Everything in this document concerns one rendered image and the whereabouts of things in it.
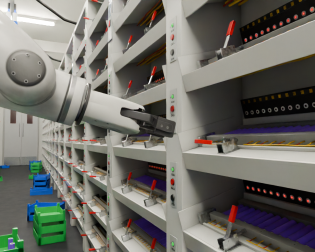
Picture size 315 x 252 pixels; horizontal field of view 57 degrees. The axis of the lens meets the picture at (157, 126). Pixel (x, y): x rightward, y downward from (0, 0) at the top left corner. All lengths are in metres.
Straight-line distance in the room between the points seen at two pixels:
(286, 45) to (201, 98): 0.34
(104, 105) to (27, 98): 0.12
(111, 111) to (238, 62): 0.27
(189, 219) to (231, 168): 0.24
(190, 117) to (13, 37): 0.50
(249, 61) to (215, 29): 0.32
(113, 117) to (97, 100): 0.04
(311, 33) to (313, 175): 0.20
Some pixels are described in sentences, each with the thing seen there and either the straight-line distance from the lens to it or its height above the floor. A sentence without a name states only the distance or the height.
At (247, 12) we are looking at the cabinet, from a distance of 0.93.
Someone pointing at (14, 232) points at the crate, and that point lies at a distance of 1.47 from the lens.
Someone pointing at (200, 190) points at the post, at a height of 0.65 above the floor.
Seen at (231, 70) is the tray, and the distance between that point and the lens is 0.62.
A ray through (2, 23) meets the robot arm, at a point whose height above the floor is 0.93.
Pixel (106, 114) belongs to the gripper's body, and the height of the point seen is 0.83.
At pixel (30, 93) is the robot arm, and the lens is 0.41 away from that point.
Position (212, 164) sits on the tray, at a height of 0.73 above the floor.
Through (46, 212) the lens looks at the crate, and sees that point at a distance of 2.74.
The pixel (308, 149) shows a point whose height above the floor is 0.77.
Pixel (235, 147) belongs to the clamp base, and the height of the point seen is 0.77.
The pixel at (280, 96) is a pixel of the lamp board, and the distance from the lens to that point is 0.73.
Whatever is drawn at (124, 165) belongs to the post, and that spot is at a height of 0.66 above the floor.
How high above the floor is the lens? 0.79
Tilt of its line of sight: 3 degrees up
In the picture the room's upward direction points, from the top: straight up
